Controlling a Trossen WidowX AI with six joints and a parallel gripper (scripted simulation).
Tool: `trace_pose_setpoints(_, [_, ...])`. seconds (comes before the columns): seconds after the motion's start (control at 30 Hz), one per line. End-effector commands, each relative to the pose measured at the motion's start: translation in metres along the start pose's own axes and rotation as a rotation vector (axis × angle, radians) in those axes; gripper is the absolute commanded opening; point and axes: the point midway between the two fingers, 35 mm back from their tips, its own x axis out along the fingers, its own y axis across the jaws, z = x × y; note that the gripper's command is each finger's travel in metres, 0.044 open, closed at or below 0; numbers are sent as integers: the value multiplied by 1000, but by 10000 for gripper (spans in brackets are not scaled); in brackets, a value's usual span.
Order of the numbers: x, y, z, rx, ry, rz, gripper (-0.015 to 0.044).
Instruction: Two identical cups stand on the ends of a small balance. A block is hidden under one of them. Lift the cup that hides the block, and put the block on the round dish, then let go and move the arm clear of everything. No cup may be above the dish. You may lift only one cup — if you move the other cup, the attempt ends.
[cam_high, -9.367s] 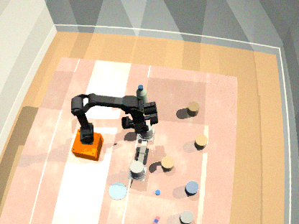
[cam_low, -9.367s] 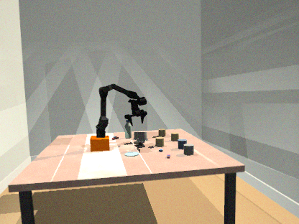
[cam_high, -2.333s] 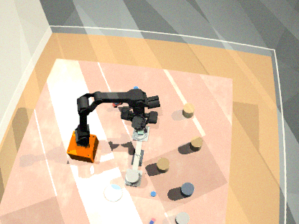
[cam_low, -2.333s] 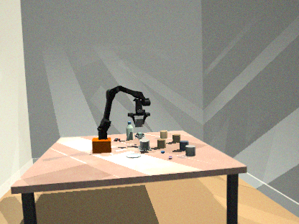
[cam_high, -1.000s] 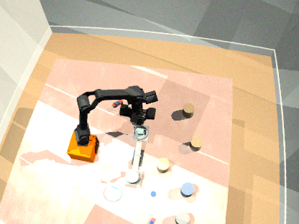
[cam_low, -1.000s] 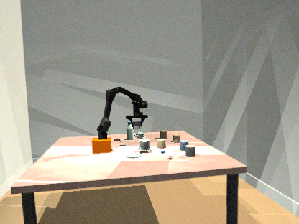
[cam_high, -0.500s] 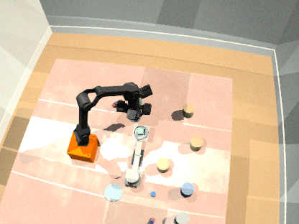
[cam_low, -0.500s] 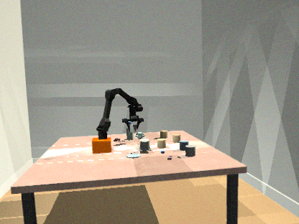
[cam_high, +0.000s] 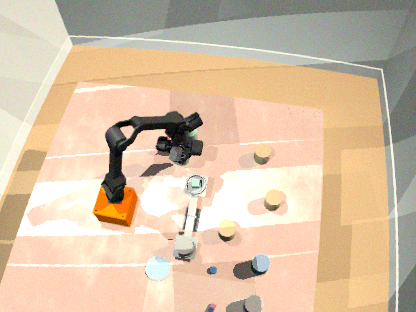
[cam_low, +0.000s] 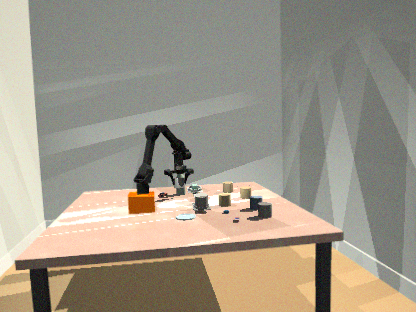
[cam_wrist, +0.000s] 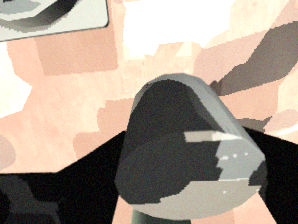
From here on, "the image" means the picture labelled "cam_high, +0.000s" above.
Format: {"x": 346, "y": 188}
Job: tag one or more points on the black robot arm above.
{"x": 175, "y": 126}

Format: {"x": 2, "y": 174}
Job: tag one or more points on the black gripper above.
{"x": 164, "y": 145}

